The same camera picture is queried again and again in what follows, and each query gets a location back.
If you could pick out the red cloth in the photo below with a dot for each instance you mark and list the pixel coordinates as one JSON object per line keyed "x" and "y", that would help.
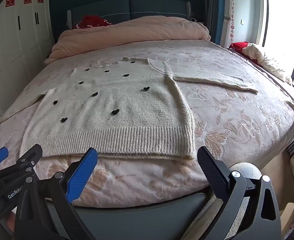
{"x": 239, "y": 46}

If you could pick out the white wardrobe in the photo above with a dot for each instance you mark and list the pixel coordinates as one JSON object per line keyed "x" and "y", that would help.
{"x": 17, "y": 55}

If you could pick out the red pillow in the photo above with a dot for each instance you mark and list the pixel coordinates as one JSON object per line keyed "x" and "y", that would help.
{"x": 89, "y": 21}

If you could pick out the pink duvet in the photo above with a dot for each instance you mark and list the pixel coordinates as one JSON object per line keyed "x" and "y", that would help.
{"x": 137, "y": 32}

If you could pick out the window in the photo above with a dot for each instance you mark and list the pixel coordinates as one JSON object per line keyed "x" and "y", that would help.
{"x": 284, "y": 17}

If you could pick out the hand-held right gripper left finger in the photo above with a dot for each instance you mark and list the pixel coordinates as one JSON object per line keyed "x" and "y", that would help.
{"x": 82, "y": 175}

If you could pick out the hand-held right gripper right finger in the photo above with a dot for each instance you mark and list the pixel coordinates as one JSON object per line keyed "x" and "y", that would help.
{"x": 213, "y": 173}

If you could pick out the cream sweater with black hearts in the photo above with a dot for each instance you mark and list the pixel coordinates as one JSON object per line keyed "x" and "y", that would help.
{"x": 127, "y": 110}

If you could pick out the grey curtain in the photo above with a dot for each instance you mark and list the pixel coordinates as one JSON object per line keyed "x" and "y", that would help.
{"x": 210, "y": 5}

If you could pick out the pink floral bedspread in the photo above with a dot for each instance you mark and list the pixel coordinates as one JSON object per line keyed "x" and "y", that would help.
{"x": 237, "y": 120}

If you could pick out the blue padded headboard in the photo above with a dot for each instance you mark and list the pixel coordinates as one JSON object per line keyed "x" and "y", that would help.
{"x": 157, "y": 7}

